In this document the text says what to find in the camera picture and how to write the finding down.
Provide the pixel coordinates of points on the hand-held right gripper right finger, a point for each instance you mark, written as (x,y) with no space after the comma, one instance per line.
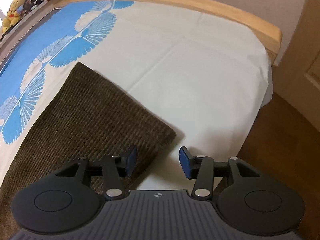
(185,162)

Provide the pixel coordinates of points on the light wooden door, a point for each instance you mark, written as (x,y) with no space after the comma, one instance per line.
(305,55)

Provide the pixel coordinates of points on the blue and white printed bedsheet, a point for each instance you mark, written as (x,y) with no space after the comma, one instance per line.
(187,80)

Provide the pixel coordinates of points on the grey mattress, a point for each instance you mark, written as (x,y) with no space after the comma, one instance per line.
(30,26)

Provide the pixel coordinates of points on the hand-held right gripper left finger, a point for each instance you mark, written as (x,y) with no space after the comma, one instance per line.
(132,161)

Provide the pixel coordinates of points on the yellow bear plush toy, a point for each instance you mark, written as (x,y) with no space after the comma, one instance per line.
(13,7)

